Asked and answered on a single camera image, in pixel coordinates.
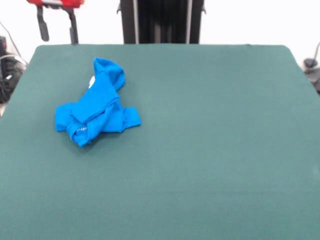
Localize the black stand base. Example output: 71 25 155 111
0 36 28 104
303 57 320 95

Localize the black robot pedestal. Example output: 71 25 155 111
116 0 207 45

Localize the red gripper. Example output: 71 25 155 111
26 0 87 45

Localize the dark green table cloth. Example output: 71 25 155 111
0 44 320 240

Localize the blue shirt with white print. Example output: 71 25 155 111
54 57 142 148

